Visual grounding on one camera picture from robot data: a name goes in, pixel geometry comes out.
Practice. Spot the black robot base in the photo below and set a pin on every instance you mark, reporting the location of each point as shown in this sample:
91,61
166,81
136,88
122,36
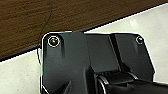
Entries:
73,56

